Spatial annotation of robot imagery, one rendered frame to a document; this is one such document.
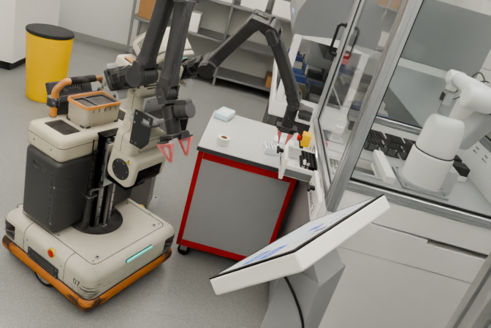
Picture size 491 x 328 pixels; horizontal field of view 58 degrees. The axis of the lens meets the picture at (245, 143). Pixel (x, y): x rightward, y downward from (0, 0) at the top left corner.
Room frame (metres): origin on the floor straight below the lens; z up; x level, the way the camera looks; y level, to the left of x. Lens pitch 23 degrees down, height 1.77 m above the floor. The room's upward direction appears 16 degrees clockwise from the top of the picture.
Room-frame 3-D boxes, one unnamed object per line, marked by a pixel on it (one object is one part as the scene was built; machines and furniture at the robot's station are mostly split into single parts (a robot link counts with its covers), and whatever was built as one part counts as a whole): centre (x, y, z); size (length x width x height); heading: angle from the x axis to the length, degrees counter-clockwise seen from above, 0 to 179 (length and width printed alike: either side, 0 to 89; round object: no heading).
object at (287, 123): (2.03, -0.17, 1.07); 0.10 x 0.07 x 0.07; 92
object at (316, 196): (1.75, -0.36, 0.87); 0.29 x 0.02 x 0.11; 1
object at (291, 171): (2.07, -0.41, 0.86); 0.40 x 0.26 x 0.06; 91
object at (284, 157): (2.06, -0.20, 0.87); 0.29 x 0.02 x 0.11; 1
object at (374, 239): (2.04, -0.83, 0.87); 1.02 x 0.95 x 0.14; 1
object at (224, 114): (2.67, 0.18, 0.78); 0.15 x 0.10 x 0.04; 168
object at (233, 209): (2.47, -0.04, 0.38); 0.62 x 0.58 x 0.76; 1
